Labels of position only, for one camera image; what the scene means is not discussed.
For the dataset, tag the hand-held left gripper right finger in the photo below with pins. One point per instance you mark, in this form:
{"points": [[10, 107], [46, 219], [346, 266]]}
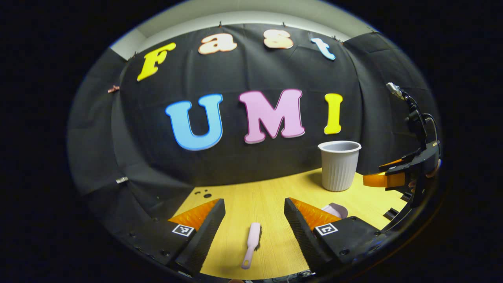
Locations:
{"points": [[300, 232]]}

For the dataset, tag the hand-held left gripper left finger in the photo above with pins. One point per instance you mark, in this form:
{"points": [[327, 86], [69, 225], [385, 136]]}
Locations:
{"points": [[206, 232]]}

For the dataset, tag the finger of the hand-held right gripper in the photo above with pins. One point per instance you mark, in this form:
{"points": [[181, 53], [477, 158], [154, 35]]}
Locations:
{"points": [[395, 164], [381, 180]]}

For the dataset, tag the pink dustpan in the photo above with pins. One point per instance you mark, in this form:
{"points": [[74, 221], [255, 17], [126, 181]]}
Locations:
{"points": [[338, 210]]}

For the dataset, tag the small pink broom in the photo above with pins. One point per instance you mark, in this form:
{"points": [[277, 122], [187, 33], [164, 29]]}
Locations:
{"points": [[254, 236]]}

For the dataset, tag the light wooden desktop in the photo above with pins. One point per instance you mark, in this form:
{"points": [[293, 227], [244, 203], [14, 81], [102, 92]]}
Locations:
{"points": [[259, 196]]}

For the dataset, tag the black desk clamp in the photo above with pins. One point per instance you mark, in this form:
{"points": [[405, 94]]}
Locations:
{"points": [[391, 214]]}

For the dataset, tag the black backdrop cloth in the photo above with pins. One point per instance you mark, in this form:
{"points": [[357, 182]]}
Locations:
{"points": [[235, 165]]}

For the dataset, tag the silver cloth clip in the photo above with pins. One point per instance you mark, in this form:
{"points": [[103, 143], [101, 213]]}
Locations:
{"points": [[122, 180]]}

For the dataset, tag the copper cloth clip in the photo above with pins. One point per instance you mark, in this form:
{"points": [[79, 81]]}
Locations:
{"points": [[113, 89]]}

